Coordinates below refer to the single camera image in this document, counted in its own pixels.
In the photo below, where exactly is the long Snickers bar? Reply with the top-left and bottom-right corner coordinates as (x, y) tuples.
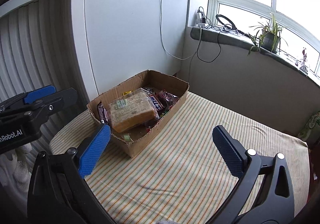
(97, 101), (109, 125)

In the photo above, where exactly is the bagged sliced bread loaf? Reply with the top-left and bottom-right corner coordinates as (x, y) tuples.
(108, 88), (159, 133)

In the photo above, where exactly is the light green candy wrapper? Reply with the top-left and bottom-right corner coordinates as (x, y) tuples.
(122, 133), (133, 143)

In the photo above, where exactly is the short Snickers bar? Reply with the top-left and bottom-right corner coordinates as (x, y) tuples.
(148, 94), (164, 112)

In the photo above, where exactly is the red clear chocolate cake pack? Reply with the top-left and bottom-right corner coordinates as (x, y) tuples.
(157, 89), (179, 107)

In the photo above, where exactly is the white gloved left hand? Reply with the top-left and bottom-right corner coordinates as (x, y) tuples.
(1, 144), (32, 194)

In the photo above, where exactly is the open cardboard box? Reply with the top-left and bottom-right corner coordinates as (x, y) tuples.
(87, 70), (189, 158)

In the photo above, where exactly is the green printed bag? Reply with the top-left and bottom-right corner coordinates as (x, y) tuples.
(297, 111), (319, 149)

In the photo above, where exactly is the striped tablecloth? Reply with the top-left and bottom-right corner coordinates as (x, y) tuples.
(48, 91), (311, 224)

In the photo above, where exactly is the white cabinet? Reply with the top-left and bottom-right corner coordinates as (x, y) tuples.
(69, 0), (188, 101)

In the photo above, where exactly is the small figurine on sill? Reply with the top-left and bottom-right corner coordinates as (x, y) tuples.
(295, 48), (308, 74)

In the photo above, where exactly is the potted spider plant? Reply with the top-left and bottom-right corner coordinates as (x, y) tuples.
(248, 13), (287, 55)

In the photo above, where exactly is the white power strip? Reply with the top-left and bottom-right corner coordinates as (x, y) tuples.
(196, 6), (206, 28)

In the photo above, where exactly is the black cable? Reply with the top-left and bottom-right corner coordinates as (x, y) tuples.
(196, 27), (222, 63)

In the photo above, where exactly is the white cable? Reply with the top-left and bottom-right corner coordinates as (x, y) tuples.
(159, 0), (202, 61)

